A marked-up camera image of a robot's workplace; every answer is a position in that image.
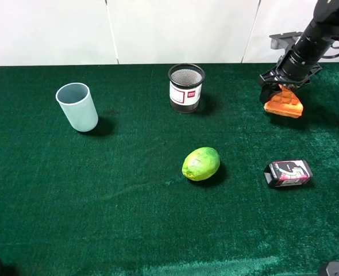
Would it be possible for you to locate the black mesh pen holder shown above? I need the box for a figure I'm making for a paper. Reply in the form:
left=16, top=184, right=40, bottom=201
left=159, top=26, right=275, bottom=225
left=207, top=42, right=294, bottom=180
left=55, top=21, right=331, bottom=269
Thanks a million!
left=168, top=63, right=205, bottom=114

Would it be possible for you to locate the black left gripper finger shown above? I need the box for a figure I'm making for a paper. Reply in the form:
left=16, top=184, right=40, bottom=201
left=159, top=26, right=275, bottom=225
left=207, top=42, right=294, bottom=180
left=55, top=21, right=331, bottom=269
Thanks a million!
left=259, top=83, right=279, bottom=103

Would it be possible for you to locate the black pink small box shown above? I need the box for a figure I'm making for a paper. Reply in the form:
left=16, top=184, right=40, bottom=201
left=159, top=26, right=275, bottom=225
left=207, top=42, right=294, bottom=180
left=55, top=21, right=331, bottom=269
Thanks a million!
left=263, top=159, right=313, bottom=189

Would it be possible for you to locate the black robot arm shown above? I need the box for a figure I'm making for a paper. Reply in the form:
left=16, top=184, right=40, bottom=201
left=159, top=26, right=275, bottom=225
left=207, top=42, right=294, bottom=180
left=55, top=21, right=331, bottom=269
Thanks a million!
left=258, top=0, right=339, bottom=104

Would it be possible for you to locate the green lemon toy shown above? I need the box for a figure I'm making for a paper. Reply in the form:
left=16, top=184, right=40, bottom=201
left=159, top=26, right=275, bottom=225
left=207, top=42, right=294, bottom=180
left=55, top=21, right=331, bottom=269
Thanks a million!
left=182, top=147, right=221, bottom=181

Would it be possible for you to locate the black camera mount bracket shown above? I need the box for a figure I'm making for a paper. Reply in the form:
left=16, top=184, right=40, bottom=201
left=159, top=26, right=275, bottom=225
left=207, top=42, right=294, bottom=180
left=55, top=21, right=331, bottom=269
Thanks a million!
left=269, top=32, right=302, bottom=50

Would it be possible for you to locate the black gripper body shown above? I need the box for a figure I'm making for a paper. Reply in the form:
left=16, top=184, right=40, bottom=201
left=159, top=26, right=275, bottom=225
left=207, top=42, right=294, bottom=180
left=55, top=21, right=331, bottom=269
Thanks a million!
left=259, top=54, right=322, bottom=89

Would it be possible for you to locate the orange waffle slice toy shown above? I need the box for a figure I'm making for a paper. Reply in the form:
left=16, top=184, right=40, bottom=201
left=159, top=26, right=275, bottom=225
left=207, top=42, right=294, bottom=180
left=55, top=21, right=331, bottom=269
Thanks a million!
left=264, top=85, right=303, bottom=118

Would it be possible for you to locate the light blue plastic cup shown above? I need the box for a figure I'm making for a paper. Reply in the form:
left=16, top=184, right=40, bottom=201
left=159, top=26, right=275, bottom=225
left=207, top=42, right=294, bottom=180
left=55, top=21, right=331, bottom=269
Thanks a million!
left=55, top=83, right=98, bottom=132

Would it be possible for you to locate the green felt table cloth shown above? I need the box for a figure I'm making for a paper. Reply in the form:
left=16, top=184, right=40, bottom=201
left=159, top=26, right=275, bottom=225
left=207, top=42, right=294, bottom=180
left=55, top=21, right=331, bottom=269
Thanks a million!
left=0, top=63, right=339, bottom=275

